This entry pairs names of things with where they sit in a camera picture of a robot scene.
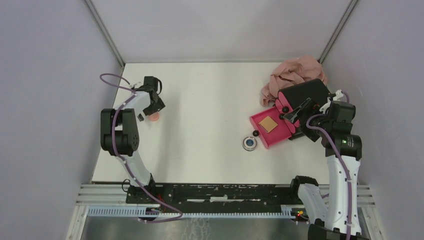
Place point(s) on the pink top drawer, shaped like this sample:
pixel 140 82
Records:
pixel 282 103

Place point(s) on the round pink powder puff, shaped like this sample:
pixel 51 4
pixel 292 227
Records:
pixel 154 117

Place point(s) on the aluminium frame rail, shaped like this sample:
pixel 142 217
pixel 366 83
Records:
pixel 107 199

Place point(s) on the round clear powder jar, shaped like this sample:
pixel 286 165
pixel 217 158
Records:
pixel 249 143

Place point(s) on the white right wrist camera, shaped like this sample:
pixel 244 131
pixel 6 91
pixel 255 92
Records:
pixel 338 95

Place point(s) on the black drawer organizer case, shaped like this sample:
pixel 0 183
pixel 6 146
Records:
pixel 316 91

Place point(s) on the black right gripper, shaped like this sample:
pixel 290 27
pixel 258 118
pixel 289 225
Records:
pixel 309 108

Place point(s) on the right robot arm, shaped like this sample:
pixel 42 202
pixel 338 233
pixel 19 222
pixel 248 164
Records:
pixel 336 216

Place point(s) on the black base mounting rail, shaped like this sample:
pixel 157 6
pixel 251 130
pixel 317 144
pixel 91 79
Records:
pixel 196 198

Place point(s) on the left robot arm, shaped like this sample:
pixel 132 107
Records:
pixel 119 134

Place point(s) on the pink bottom drawer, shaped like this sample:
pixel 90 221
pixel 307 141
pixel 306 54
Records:
pixel 282 132

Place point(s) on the pink crumpled cloth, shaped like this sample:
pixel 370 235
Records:
pixel 289 73

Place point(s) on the square tan makeup sponge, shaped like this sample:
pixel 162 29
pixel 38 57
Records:
pixel 268 124

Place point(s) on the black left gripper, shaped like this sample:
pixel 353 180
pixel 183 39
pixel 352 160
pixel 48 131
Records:
pixel 159 105

